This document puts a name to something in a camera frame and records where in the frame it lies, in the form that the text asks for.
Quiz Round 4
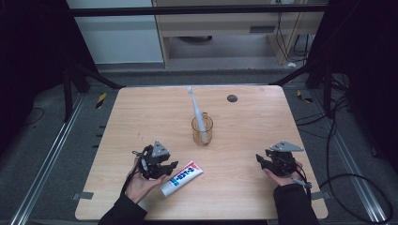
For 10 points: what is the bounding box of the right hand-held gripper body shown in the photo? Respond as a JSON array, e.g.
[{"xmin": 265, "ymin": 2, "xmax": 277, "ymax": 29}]
[{"xmin": 264, "ymin": 140, "xmax": 305, "ymax": 176}]

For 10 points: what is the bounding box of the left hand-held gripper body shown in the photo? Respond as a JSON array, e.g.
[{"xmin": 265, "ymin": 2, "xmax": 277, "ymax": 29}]
[{"xmin": 131, "ymin": 140, "xmax": 172, "ymax": 181}]

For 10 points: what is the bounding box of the white toothpaste tube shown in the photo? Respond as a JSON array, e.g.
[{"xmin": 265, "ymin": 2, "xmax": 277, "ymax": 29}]
[{"xmin": 159, "ymin": 160, "xmax": 204, "ymax": 198}]

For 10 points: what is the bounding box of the clear glass cup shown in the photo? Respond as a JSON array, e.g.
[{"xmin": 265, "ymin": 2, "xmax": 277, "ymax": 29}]
[{"xmin": 191, "ymin": 112, "xmax": 214, "ymax": 147}]

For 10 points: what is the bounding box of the white electric toothbrush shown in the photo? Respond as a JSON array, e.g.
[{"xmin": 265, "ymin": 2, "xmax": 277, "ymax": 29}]
[{"xmin": 187, "ymin": 86, "xmax": 211, "ymax": 144}]

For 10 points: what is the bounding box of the person's right hand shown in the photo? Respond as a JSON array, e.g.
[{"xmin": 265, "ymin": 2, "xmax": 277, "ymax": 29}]
[{"xmin": 262, "ymin": 160, "xmax": 304, "ymax": 188}]

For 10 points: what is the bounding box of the person's left hand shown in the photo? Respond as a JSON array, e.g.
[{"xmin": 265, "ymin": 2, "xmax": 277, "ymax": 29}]
[{"xmin": 124, "ymin": 157, "xmax": 168, "ymax": 204}]

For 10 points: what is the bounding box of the grey tape strip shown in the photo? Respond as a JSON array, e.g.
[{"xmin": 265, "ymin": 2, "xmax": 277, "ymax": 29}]
[
  {"xmin": 72, "ymin": 191, "xmax": 95, "ymax": 202},
  {"xmin": 311, "ymin": 190, "xmax": 331, "ymax": 201}
]

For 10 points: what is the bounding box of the yellow black floor tape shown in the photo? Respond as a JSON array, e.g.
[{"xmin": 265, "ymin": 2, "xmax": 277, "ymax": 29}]
[
  {"xmin": 296, "ymin": 89, "xmax": 314, "ymax": 104},
  {"xmin": 95, "ymin": 92, "xmax": 108, "ymax": 110}
]

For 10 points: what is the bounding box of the black metal stand leg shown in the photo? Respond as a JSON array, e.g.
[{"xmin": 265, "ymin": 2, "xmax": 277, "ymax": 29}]
[
  {"xmin": 62, "ymin": 60, "xmax": 125, "ymax": 123},
  {"xmin": 268, "ymin": 51, "xmax": 333, "ymax": 117}
]

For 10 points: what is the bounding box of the white cabinet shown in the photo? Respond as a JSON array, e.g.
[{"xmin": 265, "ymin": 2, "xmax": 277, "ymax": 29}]
[{"xmin": 66, "ymin": 0, "xmax": 164, "ymax": 65}]

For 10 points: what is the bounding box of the dark curtain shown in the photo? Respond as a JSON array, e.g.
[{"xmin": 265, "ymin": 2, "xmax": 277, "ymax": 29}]
[
  {"xmin": 308, "ymin": 0, "xmax": 398, "ymax": 174},
  {"xmin": 0, "ymin": 0, "xmax": 99, "ymax": 154}
]

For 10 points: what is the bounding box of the wooden desk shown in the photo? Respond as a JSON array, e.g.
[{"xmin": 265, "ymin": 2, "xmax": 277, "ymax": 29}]
[{"xmin": 151, "ymin": 0, "xmax": 329, "ymax": 68}]

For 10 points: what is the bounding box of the right hand-held gripper cable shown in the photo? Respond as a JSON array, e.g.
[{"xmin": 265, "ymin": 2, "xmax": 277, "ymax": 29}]
[{"xmin": 289, "ymin": 162, "xmax": 314, "ymax": 203}]

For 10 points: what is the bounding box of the hand-held gripper cable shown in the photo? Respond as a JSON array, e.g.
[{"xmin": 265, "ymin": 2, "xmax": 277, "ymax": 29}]
[
  {"xmin": 120, "ymin": 150, "xmax": 142, "ymax": 195},
  {"xmin": 289, "ymin": 162, "xmax": 314, "ymax": 203}
]

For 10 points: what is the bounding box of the left hand-held gripper cable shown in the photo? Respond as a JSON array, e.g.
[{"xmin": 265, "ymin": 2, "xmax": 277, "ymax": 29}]
[{"xmin": 120, "ymin": 150, "xmax": 142, "ymax": 195}]

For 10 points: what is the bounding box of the aluminium floor rail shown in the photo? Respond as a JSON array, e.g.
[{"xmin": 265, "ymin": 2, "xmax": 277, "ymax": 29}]
[
  {"xmin": 313, "ymin": 90, "xmax": 390, "ymax": 225},
  {"xmin": 8, "ymin": 93, "xmax": 86, "ymax": 225}
]

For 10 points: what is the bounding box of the black looped floor cable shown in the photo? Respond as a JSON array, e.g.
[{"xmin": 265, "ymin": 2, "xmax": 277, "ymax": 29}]
[{"xmin": 318, "ymin": 118, "xmax": 394, "ymax": 225}]

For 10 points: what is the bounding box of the black horizontal frame bar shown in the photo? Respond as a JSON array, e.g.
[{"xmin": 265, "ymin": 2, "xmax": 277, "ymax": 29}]
[{"xmin": 67, "ymin": 4, "xmax": 330, "ymax": 18}]

